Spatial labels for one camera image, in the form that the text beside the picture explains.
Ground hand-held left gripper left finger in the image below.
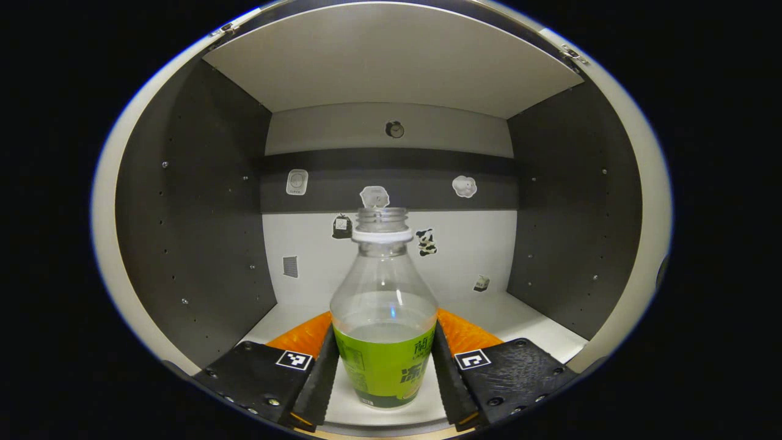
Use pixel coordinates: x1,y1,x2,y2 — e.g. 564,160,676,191
193,310,341,433

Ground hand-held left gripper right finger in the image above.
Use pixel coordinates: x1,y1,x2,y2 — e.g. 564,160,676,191
429,307,579,430

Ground clear green-label bottle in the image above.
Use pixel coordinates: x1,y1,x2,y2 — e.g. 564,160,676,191
330,207,439,409

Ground white cabinet door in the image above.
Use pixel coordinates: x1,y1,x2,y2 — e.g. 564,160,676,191
90,12,245,376
538,27,674,375

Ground white and grey cabinet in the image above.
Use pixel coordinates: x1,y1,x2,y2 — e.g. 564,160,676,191
115,0,643,438

